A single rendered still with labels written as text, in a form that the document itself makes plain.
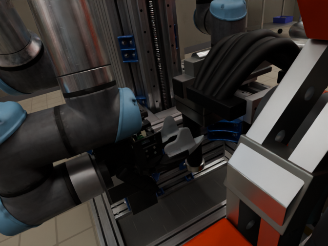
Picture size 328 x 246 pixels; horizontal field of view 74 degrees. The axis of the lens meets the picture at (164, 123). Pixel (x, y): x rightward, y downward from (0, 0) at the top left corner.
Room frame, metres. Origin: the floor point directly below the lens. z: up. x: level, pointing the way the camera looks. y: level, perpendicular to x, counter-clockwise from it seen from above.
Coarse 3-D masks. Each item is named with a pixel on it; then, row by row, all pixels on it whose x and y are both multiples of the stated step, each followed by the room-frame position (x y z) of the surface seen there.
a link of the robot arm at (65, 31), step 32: (32, 0) 0.30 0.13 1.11; (64, 0) 0.29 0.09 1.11; (64, 32) 0.28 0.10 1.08; (96, 32) 0.30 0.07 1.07; (64, 64) 0.27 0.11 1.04; (96, 64) 0.28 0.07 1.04; (64, 96) 0.28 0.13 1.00; (96, 96) 0.26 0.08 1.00; (128, 96) 0.28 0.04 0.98; (64, 128) 0.24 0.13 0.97; (96, 128) 0.25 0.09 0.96; (128, 128) 0.26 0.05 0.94
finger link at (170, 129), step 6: (168, 120) 0.38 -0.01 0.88; (174, 120) 0.39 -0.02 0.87; (168, 126) 0.38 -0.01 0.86; (174, 126) 0.39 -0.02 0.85; (162, 132) 0.37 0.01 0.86; (168, 132) 0.38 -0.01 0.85; (174, 132) 0.39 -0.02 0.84; (162, 138) 0.37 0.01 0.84; (168, 138) 0.37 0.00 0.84; (174, 138) 0.38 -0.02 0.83
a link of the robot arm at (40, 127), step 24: (0, 120) 0.23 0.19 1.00; (24, 120) 0.25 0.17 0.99; (48, 120) 0.25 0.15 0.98; (0, 144) 0.22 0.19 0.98; (24, 144) 0.23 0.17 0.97; (48, 144) 0.23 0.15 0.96; (0, 168) 0.21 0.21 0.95; (24, 168) 0.22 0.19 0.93; (48, 168) 0.25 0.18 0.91; (0, 192) 0.22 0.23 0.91; (24, 192) 0.22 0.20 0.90
